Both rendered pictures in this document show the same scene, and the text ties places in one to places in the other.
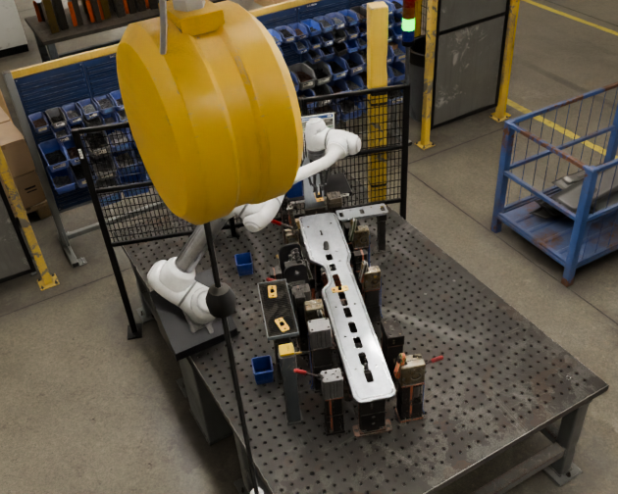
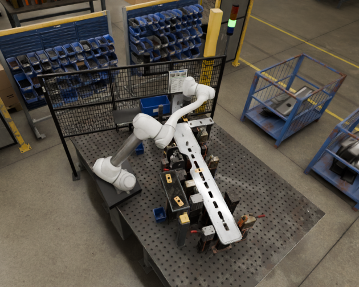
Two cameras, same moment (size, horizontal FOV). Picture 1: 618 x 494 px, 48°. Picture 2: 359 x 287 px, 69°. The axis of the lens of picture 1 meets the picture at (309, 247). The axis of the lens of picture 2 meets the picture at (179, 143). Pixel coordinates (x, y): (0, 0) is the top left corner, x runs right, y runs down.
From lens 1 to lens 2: 1.34 m
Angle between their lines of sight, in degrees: 14
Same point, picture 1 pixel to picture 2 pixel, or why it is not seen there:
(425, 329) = (236, 185)
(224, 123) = not seen: outside the picture
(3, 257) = not seen: outside the picture
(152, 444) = (93, 241)
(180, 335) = (111, 196)
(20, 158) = (2, 80)
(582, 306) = (284, 158)
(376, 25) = (215, 22)
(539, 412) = (299, 231)
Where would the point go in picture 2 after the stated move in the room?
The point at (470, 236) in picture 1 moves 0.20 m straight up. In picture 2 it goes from (231, 123) to (234, 114)
